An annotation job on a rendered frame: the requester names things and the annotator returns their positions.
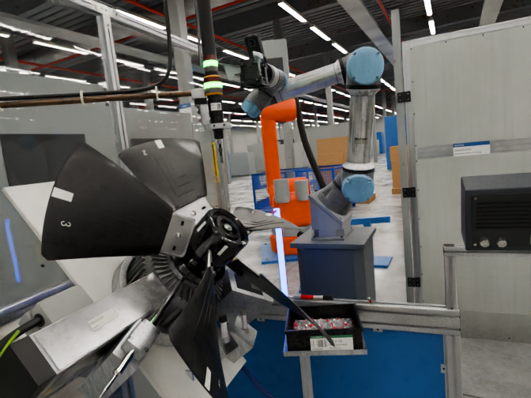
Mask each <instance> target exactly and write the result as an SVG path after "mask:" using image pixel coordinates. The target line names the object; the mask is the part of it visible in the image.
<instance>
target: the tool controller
mask: <svg viewBox="0 0 531 398"><path fill-rule="evenodd" d="M461 235H462V238H463V242H464V245H465V249H466V250H512V251H531V172H528V173H515V174H502V175H477V176H464V177H461Z"/></svg>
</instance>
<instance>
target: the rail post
mask: <svg viewBox="0 0 531 398"><path fill-rule="evenodd" d="M446 366H447V385H448V398H463V392H462V371H461V337H460V336H452V335H446Z"/></svg>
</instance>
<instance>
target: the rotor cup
mask: <svg viewBox="0 0 531 398"><path fill-rule="evenodd" d="M204 221H205V222H206V224H205V225H204V226H203V227H202V228H201V230H200V231H199V232H198V228H199V227H200V226H201V225H202V224H203V223H204ZM226 223H227V224H229V225H230V226H231V227H232V230H231V231H228V230H227V229H226V228H225V227H224V225H225V224H226ZM248 242H249V236H248V234H247V230H246V228H245V227H244V226H243V224H242V223H241V222H240V220H239V219H238V218H237V217H236V216H234V215H233V214H231V213H230V212H229V211H227V210H224V209H222V208H211V209H209V210H208V211H207V212H206V213H205V215H204V216H203V217H202V218H201V219H200V220H199V221H198V222H197V223H196V224H195V225H194V229H193V232H192V235H191V237H190V241H189V244H188V247H187V249H186V253H185V255H184V256H183V258H181V257H175V256H172V257H173V260H174V262H175V264H176V266H177V267H178V268H179V270H180V271H181V272H182V273H183V274H184V275H185V276H186V277H188V278H189V279H190V280H193V281H194V282H196V283H200V282H201V279H202V271H205V268H206V255H207V248H209V249H210V250H211V252H212V259H213V263H214V266H213V271H216V276H215V277H214V281H216V283H217V282H218V281H219V280H221V279H222V278H223V276H224V274H225V266H226V265H228V264H229V263H230V262H231V261H232V260H233V259H234V258H235V257H236V256H237V255H238V254H239V253H240V252H241V251H242V250H243V249H244V248H245V247H246V246H247V244H248ZM224 246H228V248H227V249H226V250H225V251H224V252H223V253H222V254H221V255H218V253H219V252H220V251H221V250H222V249H223V247H224Z"/></svg>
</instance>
